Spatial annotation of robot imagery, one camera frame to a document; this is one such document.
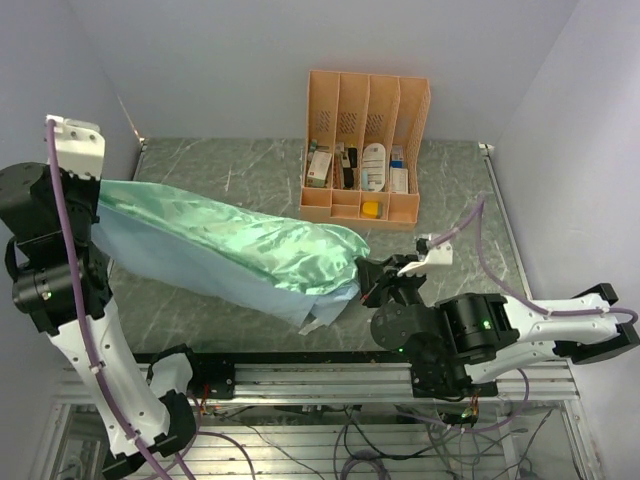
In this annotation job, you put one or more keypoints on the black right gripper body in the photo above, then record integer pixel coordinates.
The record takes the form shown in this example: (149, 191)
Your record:
(405, 286)

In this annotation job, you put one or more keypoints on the green satin pillowcase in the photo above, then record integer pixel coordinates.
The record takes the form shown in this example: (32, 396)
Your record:
(288, 268)

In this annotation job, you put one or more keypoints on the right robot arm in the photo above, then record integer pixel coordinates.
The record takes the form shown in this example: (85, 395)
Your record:
(458, 347)

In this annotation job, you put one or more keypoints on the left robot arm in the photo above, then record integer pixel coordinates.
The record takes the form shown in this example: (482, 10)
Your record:
(60, 280)

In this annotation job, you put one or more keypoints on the yellow tape measure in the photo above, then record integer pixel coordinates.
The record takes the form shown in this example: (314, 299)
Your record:
(371, 210)

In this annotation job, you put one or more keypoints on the white blue medicine box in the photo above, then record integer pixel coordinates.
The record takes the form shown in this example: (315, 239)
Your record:
(398, 173)

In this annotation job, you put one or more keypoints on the white oval pill pack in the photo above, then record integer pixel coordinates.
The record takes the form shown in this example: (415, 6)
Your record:
(373, 168)

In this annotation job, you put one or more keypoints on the black remote control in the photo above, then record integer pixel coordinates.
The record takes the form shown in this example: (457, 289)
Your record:
(349, 164)

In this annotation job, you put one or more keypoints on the white red medicine box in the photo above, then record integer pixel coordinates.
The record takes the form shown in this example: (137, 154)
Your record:
(318, 169)

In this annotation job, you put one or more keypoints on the orange desk file organizer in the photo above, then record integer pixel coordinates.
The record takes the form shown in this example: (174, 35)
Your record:
(363, 137)

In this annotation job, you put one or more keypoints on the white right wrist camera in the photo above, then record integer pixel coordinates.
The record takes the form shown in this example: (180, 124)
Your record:
(430, 256)

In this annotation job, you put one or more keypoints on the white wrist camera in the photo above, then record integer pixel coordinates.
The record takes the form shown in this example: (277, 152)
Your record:
(430, 256)
(77, 146)

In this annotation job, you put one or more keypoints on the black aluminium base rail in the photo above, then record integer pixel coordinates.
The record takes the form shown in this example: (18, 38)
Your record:
(329, 376)

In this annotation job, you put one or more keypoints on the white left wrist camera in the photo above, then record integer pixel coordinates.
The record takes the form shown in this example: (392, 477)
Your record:
(77, 146)

